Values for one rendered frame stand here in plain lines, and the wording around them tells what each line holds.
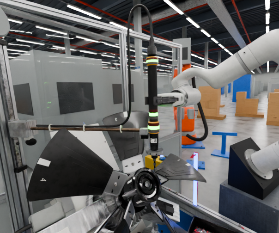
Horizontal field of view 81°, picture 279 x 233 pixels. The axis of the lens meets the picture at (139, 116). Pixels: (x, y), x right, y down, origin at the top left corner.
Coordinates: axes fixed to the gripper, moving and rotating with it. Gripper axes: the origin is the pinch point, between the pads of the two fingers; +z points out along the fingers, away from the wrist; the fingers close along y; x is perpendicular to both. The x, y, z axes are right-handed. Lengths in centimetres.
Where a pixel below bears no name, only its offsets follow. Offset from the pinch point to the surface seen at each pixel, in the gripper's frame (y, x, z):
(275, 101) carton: 52, -58, -750
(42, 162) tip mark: 11.9, -16.3, 36.8
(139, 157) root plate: 4.3, -23.0, 4.1
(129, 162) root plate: 7.4, -25.1, 7.3
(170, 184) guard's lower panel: 70, -114, -108
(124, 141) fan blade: 12.7, -17.7, 5.0
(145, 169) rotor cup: -2.5, -24.8, 7.6
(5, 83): 55, 9, 39
